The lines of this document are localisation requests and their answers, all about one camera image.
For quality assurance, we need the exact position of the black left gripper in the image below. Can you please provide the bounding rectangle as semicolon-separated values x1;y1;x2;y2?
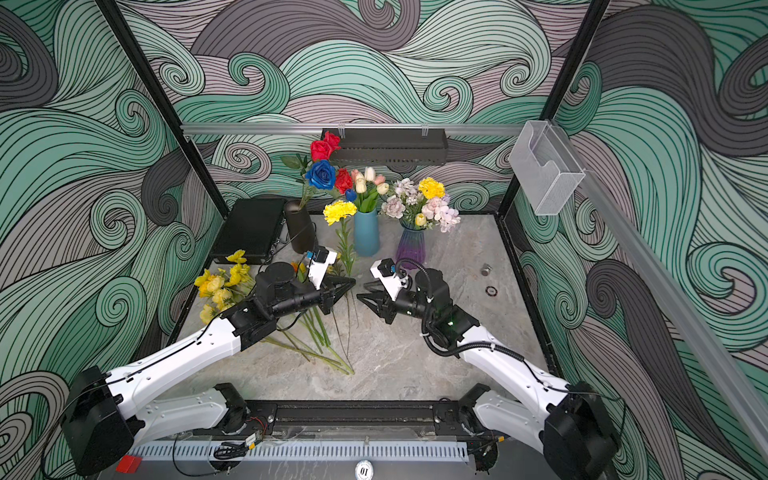
268;275;353;323

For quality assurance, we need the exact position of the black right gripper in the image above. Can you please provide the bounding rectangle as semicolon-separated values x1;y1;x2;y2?
357;280;436;326

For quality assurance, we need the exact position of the yellow carnation stem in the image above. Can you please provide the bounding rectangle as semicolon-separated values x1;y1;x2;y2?
345;293;359;364
323;200;357;277
331;310;351;365

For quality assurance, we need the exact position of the yellow ranunculus stem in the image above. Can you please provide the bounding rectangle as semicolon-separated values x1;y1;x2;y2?
224;248;352;373

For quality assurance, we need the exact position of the single yellow tulip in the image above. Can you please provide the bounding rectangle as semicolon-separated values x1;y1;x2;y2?
305;307;330;349

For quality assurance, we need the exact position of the black cylindrical vase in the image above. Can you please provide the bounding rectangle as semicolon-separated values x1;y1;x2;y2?
284;200;317;254

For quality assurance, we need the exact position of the purple glass vase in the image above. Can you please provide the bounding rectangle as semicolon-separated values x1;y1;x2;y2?
396;223;426;270

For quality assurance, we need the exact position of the teal ceramic vase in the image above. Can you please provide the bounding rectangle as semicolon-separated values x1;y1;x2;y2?
353;211;380;257

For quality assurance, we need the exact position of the pale yellow blossom spray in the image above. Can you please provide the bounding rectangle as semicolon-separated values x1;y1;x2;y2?
194;264;255;325

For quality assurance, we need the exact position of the yellow flower bunch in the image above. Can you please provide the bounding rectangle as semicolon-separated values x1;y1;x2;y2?
264;332;355;376

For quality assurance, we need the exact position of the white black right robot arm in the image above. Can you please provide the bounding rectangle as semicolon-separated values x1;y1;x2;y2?
357;259;621;479

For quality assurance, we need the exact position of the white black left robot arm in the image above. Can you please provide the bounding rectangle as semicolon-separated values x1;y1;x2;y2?
59;262;356;477

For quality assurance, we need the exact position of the black ribbed hard case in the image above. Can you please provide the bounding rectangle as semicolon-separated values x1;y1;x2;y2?
209;198;286;265

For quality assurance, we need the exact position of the yellow tulip bouquet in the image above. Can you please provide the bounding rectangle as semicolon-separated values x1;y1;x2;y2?
343;167;390;213

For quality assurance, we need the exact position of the yellow carnation bouquet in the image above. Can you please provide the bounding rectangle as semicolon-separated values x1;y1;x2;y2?
380;177;461;233

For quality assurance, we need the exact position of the blue rose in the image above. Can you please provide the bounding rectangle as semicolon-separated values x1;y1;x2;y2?
305;160;336;190

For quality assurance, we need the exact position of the red rose stem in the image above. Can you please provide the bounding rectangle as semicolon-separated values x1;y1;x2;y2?
281;130;352;209

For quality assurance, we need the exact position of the black hanging tray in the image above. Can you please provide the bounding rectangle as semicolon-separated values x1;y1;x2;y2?
322;125;449;166

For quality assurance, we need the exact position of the red small block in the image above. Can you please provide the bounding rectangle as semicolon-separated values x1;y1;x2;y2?
115;455;142;474

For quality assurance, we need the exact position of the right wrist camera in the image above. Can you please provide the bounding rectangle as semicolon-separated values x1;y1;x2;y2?
370;258;410;300

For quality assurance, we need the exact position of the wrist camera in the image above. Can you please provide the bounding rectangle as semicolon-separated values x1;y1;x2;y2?
307;246;338;290
370;258;410;300

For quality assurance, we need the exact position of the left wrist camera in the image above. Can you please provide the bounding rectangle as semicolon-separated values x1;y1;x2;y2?
307;246;338;290

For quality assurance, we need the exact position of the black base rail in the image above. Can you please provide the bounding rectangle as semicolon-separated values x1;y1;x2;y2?
246;399;492;437

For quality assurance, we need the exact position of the white slotted cable duct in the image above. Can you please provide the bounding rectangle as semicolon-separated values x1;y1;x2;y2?
129;440;469;463

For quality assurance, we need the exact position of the clear acrylic wall box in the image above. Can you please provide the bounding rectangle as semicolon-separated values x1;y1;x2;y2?
508;120;585;216

